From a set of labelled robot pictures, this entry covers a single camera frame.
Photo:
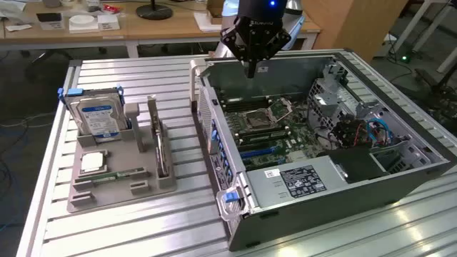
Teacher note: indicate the grey plastic parts rack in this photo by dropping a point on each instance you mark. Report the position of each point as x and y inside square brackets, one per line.
[121, 152]

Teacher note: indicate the wooden cabinet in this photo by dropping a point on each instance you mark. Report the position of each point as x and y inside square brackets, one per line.
[357, 26]

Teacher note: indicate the open black PC case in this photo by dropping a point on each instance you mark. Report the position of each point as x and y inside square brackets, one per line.
[321, 214]

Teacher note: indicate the metal socket cover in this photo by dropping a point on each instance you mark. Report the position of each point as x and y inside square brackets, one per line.
[281, 107]

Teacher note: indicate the grey cup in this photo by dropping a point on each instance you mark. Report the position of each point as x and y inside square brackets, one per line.
[52, 3]

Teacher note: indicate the white box with black top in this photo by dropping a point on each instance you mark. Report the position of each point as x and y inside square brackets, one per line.
[49, 21]

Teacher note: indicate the green motherboard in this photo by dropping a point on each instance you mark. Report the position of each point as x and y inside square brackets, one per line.
[292, 131]

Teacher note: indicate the small white box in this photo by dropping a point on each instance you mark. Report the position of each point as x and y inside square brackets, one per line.
[108, 22]

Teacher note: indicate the brown cardboard box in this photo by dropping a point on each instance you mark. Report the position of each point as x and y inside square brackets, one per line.
[214, 8]

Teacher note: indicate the grey power supply unit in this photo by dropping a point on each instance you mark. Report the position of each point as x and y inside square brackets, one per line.
[270, 192]

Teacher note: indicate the blue case latch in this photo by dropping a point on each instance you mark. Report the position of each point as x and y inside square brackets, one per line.
[229, 198]

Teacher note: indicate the hard disk with blue caddy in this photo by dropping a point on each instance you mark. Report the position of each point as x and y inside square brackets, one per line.
[96, 117]

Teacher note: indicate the black office chair base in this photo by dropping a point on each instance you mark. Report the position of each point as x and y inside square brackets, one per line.
[425, 76]
[45, 56]

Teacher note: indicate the wooden desk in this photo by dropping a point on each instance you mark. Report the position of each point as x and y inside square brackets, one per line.
[160, 29]

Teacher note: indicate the black round lamp base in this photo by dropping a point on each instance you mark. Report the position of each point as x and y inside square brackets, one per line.
[153, 13]

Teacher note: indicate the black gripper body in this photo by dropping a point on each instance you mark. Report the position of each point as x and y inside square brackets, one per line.
[260, 16]

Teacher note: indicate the red packet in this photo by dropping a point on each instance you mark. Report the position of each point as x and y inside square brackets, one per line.
[110, 8]

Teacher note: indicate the white box with round dish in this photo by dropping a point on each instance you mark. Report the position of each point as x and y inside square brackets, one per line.
[84, 24]

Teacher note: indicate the white paper stack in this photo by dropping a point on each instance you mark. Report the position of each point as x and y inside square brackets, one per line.
[206, 24]

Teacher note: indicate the green RAM stick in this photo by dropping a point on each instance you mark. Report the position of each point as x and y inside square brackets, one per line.
[106, 176]

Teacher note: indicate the green graphics card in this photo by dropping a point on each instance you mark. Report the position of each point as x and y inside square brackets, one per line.
[162, 150]

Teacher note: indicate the white paper label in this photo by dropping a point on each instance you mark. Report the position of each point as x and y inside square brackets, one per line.
[17, 27]

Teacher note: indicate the silver CPU chip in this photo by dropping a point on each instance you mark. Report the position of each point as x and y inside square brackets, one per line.
[92, 162]

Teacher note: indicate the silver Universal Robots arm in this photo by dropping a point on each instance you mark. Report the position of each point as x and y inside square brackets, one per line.
[222, 52]

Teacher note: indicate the white table frame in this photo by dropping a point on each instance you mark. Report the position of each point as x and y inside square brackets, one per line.
[427, 21]

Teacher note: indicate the metal disk bay cage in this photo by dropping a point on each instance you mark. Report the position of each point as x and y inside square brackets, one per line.
[321, 91]

